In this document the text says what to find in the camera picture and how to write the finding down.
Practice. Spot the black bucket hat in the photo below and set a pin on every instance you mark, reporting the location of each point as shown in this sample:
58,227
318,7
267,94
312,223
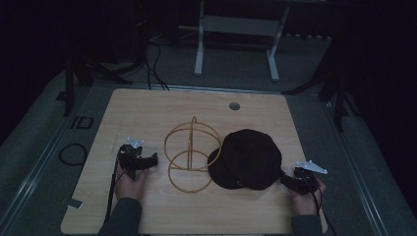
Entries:
246,159

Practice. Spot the black tripod stand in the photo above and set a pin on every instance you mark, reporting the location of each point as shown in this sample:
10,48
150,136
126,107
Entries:
88,72
331,88

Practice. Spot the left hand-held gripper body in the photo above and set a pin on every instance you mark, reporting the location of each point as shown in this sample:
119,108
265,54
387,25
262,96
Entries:
131,156

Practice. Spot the person's left hand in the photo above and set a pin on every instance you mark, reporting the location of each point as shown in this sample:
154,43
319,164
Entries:
130,186

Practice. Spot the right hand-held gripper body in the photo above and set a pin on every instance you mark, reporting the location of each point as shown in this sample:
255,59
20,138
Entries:
306,178

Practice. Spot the person's right hand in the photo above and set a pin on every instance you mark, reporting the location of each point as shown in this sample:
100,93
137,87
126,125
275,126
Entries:
306,201

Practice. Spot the white metal table frame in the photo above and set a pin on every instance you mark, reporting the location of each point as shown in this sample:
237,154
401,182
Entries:
239,36

